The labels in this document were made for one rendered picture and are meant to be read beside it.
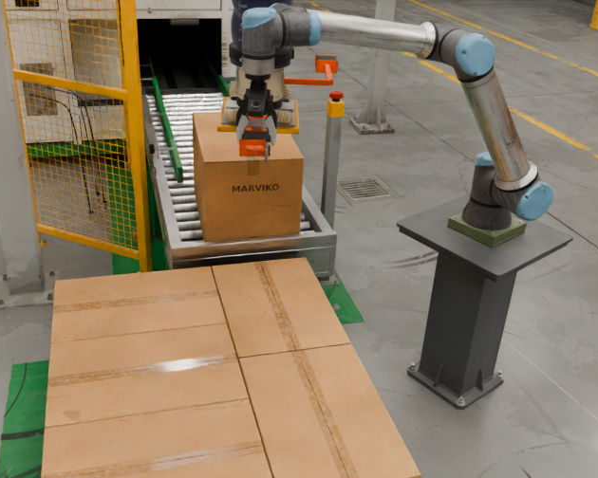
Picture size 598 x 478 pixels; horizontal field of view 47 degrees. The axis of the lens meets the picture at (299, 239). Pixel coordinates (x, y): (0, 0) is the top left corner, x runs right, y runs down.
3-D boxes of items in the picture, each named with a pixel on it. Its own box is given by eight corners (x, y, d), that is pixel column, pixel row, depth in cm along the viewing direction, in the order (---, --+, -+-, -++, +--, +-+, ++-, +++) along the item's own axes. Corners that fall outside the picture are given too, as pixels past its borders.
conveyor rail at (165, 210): (138, 110, 484) (136, 83, 475) (144, 109, 485) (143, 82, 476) (172, 287, 290) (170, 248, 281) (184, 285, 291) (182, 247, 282)
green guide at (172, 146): (140, 88, 478) (140, 76, 473) (156, 88, 480) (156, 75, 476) (162, 184, 343) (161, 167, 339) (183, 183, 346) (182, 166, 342)
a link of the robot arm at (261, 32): (284, 11, 183) (248, 12, 180) (282, 59, 189) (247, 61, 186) (271, 5, 191) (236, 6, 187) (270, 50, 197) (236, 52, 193)
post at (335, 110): (314, 276, 380) (327, 99, 332) (327, 275, 381) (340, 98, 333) (318, 283, 374) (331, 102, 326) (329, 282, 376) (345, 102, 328)
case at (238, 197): (194, 190, 340) (192, 112, 321) (274, 186, 349) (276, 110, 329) (205, 250, 289) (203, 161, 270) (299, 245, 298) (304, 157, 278)
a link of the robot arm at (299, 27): (309, 7, 198) (269, 8, 193) (326, 13, 188) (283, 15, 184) (308, 41, 202) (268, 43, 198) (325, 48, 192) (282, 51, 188)
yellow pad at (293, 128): (271, 102, 274) (271, 90, 272) (297, 103, 275) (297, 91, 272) (270, 134, 245) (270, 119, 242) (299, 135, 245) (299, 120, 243)
